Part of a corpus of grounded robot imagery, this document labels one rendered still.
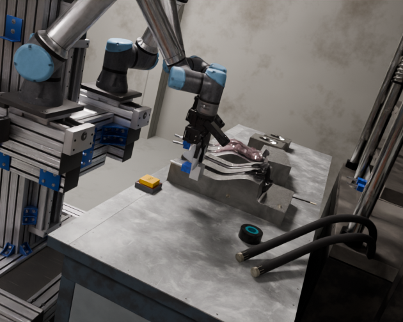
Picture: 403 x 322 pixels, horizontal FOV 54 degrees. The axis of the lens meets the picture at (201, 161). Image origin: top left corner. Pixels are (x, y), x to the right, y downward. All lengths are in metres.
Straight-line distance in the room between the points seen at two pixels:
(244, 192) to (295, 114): 2.83
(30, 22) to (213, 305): 1.24
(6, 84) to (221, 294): 1.22
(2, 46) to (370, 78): 3.37
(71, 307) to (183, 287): 0.38
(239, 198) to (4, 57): 1.10
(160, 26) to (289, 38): 2.95
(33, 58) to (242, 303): 0.93
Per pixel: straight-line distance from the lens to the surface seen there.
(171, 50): 1.45
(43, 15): 1.69
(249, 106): 4.37
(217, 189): 1.58
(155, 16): 1.43
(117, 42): 1.88
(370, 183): 1.61
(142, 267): 1.12
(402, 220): 2.11
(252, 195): 1.54
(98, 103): 1.93
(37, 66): 1.32
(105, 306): 1.22
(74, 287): 1.26
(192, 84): 1.34
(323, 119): 4.31
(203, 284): 1.12
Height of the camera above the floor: 1.47
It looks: 20 degrees down
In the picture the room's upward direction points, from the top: 15 degrees clockwise
